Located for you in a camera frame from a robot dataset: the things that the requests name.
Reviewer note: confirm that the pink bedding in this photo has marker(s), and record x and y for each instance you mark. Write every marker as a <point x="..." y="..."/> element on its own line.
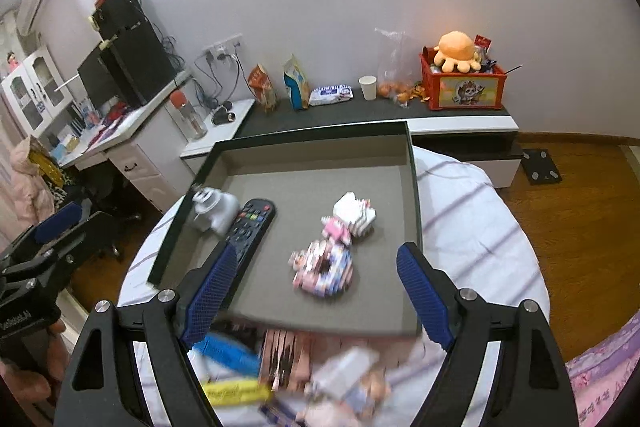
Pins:
<point x="599" y="375"/>

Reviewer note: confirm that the orange snack bag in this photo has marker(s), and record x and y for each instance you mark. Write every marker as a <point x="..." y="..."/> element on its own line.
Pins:
<point x="262" y="88"/>

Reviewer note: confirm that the black computer monitor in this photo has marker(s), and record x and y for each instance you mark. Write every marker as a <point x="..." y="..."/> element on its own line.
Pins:
<point x="97" y="80"/>

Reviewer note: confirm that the orange cap water bottle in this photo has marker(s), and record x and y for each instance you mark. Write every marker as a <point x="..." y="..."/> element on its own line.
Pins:
<point x="188" y="114"/>

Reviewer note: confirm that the yellow highlighter marker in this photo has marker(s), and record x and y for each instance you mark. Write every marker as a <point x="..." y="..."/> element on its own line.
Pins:
<point x="235" y="392"/>

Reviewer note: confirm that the white wall power strip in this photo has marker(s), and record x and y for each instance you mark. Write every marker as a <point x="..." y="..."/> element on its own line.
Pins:
<point x="222" y="49"/>

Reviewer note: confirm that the white square charger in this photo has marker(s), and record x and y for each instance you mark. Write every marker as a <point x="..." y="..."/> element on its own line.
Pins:
<point x="338" y="374"/>

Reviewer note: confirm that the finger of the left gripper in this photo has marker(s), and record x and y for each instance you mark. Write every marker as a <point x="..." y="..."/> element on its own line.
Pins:
<point x="73" y="248"/>
<point x="47" y="230"/>

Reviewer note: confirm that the blue highlighter marker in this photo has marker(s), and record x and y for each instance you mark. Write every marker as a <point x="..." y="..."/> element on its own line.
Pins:
<point x="229" y="353"/>

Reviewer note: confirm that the person's left hand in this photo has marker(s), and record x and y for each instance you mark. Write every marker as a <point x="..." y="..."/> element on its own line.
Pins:
<point x="31" y="387"/>

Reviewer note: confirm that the black computer tower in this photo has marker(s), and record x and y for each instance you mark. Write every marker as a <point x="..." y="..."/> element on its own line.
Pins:
<point x="138" y="63"/>

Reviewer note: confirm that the wet wipes pack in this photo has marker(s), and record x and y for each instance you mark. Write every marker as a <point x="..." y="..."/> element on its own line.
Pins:
<point x="329" y="95"/>

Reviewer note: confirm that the black office chair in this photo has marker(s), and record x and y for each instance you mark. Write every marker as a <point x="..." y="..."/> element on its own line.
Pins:
<point x="110" y="204"/>

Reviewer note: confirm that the orange octopus plush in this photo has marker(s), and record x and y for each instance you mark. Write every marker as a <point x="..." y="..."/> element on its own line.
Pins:
<point x="456" y="51"/>

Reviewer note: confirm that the pink puffer jacket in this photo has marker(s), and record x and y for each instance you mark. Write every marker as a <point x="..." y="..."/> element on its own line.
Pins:
<point x="33" y="200"/>

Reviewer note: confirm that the black speaker box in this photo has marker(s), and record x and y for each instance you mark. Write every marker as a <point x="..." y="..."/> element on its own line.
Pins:
<point x="113" y="17"/>

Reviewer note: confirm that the small black camera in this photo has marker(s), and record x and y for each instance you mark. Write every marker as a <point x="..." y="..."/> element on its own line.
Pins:
<point x="223" y="114"/>

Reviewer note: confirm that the rose gold metal cup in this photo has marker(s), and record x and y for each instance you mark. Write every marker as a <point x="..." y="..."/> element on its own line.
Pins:
<point x="285" y="362"/>

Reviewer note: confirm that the black tv remote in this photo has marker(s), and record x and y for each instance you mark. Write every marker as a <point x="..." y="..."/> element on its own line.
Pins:
<point x="247" y="231"/>

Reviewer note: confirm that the black floor scale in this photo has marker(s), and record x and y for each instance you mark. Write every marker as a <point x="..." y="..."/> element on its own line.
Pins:
<point x="539" y="167"/>

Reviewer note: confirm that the white paper cup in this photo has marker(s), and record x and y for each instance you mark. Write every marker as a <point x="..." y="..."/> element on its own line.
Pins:
<point x="369" y="87"/>

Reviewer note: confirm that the pink donut brick model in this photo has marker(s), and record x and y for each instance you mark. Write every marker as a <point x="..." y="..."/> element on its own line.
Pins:
<point x="324" y="269"/>

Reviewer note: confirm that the blue gold slim box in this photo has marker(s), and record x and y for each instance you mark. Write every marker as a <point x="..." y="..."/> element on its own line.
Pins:
<point x="278" y="414"/>

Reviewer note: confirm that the black hair claw clip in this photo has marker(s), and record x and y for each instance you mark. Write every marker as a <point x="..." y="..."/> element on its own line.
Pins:
<point x="240" y="332"/>

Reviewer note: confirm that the plastic bag of oranges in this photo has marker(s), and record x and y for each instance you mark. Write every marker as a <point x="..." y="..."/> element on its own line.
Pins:
<point x="399" y="68"/>

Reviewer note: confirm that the red toy storage box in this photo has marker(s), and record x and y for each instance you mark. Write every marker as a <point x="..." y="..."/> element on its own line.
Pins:
<point x="452" y="90"/>

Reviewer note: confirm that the pink pig doll figure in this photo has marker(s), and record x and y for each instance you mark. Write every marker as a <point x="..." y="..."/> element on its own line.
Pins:
<point x="358" y="405"/>

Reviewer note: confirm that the blue snack bag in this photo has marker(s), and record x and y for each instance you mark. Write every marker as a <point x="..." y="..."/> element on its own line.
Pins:
<point x="296" y="84"/>

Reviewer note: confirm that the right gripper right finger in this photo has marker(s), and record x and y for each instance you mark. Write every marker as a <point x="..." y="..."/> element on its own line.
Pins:
<point x="531" y="386"/>

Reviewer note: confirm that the striped white table cover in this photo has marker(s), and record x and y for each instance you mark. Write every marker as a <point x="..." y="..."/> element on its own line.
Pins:
<point x="468" y="232"/>

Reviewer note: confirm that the white low cabinet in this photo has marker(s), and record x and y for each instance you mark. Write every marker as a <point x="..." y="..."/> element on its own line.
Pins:
<point x="486" y="138"/>

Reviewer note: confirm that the white desk with drawers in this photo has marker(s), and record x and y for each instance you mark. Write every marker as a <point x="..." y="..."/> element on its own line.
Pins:
<point x="145" y="148"/>

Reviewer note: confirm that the pink box black rim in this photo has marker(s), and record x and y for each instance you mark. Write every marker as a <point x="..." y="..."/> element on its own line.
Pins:
<point x="305" y="173"/>

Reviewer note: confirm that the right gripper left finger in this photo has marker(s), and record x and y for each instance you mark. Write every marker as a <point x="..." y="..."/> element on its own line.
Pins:
<point x="102" y="386"/>

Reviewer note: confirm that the white glass door cabinet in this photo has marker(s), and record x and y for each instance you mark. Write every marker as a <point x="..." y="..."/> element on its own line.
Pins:
<point x="36" y="93"/>

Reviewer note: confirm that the white travel plug adapter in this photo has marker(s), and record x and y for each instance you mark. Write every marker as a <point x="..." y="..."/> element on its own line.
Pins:
<point x="214" y="210"/>

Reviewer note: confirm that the white cat brick model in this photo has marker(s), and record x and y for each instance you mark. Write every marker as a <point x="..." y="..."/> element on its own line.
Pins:
<point x="352" y="218"/>

